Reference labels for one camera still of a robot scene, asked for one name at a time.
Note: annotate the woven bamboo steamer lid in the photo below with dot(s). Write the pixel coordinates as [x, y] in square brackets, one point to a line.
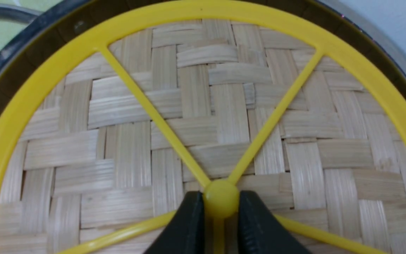
[101, 143]

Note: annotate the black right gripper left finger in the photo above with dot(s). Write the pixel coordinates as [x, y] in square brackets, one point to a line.
[185, 233]

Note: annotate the stainless steel pot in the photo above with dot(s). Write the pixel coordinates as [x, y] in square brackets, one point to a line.
[54, 28]

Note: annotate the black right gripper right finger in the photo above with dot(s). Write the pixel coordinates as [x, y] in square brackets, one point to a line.
[259, 232]

